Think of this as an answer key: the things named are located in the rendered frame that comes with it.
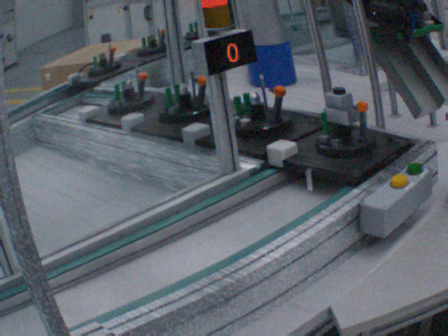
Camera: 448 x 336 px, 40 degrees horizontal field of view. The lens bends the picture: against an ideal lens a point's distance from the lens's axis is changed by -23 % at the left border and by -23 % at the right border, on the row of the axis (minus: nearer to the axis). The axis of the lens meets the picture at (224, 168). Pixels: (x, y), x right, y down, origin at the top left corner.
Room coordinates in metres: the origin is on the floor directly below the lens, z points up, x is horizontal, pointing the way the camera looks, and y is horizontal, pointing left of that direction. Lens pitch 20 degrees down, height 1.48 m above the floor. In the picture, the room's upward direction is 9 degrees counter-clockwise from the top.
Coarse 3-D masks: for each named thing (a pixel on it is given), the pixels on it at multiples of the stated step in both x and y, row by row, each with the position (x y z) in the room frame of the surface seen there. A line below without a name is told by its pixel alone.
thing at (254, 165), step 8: (264, 104) 1.79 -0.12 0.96; (272, 104) 1.79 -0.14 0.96; (296, 112) 1.71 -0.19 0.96; (304, 112) 1.69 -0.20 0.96; (312, 112) 1.68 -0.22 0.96; (368, 128) 1.52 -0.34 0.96; (376, 128) 1.51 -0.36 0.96; (384, 128) 1.50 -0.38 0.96; (400, 136) 1.44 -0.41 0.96; (408, 136) 1.43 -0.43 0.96; (416, 144) 1.37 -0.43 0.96; (240, 160) 1.44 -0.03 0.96; (248, 160) 1.43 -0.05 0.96; (256, 160) 1.42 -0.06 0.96; (240, 168) 1.40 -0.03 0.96; (248, 168) 1.39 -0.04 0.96; (256, 168) 1.39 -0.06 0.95; (264, 168) 1.41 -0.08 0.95
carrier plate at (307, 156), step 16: (304, 144) 1.44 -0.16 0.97; (384, 144) 1.37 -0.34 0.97; (400, 144) 1.36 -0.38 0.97; (288, 160) 1.37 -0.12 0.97; (304, 160) 1.35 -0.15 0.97; (320, 160) 1.34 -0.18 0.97; (336, 160) 1.33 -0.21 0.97; (352, 160) 1.31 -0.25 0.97; (368, 160) 1.30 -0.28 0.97; (384, 160) 1.29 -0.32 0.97; (320, 176) 1.30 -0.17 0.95; (336, 176) 1.27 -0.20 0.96; (352, 176) 1.24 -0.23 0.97; (368, 176) 1.25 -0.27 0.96
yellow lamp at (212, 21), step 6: (216, 6) 1.34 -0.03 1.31; (222, 6) 1.34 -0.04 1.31; (204, 12) 1.35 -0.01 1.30; (210, 12) 1.34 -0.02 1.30; (216, 12) 1.34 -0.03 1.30; (222, 12) 1.34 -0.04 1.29; (228, 12) 1.36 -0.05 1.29; (204, 18) 1.36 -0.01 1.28; (210, 18) 1.34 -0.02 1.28; (216, 18) 1.34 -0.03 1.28; (222, 18) 1.34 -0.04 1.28; (228, 18) 1.35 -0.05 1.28; (210, 24) 1.34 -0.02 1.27; (216, 24) 1.34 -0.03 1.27; (222, 24) 1.34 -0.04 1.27; (228, 24) 1.35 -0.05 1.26
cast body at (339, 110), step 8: (336, 88) 1.40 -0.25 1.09; (344, 88) 1.40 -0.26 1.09; (328, 96) 1.39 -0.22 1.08; (336, 96) 1.38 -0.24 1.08; (344, 96) 1.37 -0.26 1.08; (328, 104) 1.40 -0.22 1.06; (336, 104) 1.38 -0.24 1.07; (344, 104) 1.37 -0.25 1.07; (352, 104) 1.39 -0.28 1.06; (328, 112) 1.40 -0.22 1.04; (336, 112) 1.38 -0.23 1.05; (344, 112) 1.36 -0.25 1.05; (352, 112) 1.37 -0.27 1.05; (328, 120) 1.40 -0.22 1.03; (336, 120) 1.38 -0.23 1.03; (344, 120) 1.36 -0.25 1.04; (352, 120) 1.37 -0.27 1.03
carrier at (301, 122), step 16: (240, 96) 1.61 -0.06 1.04; (256, 96) 1.58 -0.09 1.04; (240, 112) 1.61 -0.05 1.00; (256, 112) 1.58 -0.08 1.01; (272, 112) 1.62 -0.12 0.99; (288, 112) 1.67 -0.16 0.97; (240, 128) 1.54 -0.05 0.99; (256, 128) 1.53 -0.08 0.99; (272, 128) 1.52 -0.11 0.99; (288, 128) 1.55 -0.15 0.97; (304, 128) 1.54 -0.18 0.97; (320, 128) 1.54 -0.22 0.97; (240, 144) 1.50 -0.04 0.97; (256, 144) 1.48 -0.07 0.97
